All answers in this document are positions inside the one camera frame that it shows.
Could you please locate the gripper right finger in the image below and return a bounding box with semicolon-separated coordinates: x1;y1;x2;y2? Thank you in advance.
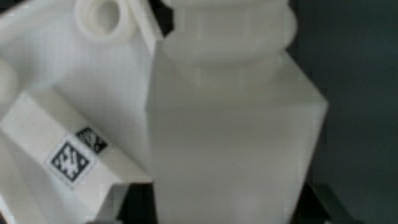
290;184;366;224

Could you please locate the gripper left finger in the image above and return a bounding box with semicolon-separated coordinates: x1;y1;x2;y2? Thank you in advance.
87;183;156;224

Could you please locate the white desk leg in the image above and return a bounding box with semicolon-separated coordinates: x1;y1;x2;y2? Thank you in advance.
148;0;327;224

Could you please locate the white desk top tray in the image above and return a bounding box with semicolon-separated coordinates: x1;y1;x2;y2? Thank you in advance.
0;0;162;224

